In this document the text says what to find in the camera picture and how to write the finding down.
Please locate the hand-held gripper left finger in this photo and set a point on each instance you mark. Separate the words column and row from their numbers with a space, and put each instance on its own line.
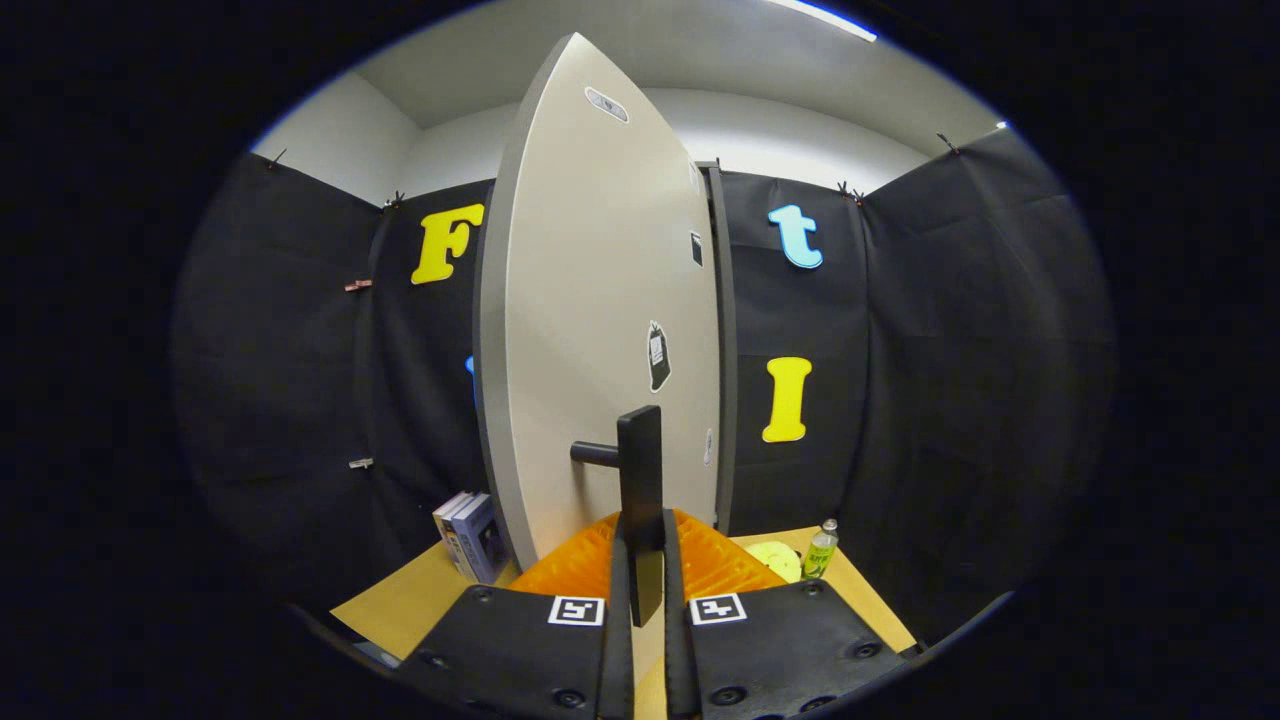
column 520, row 660

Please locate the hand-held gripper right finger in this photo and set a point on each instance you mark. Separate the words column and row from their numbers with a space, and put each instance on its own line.
column 780, row 660

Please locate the yellow round object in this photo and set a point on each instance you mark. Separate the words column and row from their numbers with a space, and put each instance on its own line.
column 775, row 560

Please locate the green drink bottle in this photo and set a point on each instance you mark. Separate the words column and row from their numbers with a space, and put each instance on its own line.
column 820, row 555

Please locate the blue grey book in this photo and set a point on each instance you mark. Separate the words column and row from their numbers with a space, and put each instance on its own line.
column 482, row 540

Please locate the black backdrop cloth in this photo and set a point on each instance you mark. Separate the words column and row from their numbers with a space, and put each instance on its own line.
column 950, row 350

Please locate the long ceiling light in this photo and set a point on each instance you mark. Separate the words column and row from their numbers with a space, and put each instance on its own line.
column 830, row 18

